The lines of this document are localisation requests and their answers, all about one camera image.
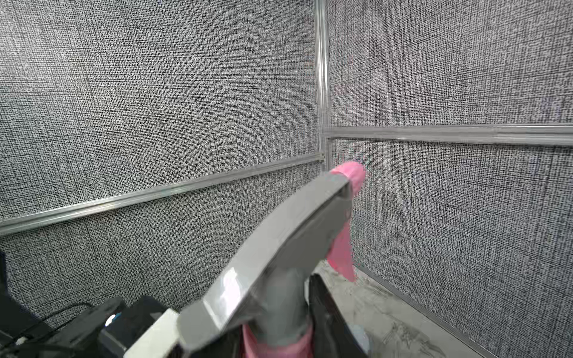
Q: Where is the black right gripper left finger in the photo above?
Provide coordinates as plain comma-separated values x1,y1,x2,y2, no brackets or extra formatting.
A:
190,328,244,358

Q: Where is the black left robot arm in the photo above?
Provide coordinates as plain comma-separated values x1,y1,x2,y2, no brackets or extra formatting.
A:
1,252,126,357

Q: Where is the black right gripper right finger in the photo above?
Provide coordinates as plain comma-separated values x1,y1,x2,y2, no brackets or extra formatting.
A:
309,274,367,358

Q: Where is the small round white can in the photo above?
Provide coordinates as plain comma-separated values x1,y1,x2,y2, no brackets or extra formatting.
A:
349,324,370,356

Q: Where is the grey pink spray nozzle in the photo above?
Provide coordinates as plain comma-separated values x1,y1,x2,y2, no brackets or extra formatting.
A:
176,161,366,353

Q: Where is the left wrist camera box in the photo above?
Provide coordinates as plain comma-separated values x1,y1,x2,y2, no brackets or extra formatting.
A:
97,295,184,357

